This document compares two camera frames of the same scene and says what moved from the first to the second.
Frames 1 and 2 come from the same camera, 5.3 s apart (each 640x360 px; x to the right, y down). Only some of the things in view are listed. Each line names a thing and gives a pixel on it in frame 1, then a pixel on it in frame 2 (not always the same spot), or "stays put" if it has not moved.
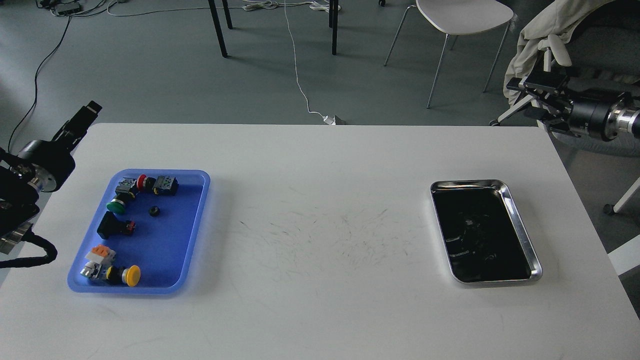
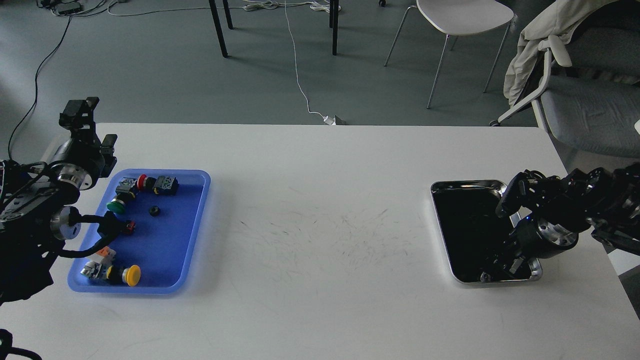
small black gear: [154, 211] stays put
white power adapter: [331, 121] stays put
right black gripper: [588, 115] to [540, 234]
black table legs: [333, 23] stays put
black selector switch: [110, 226] stays put
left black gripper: [52, 158] to [79, 159]
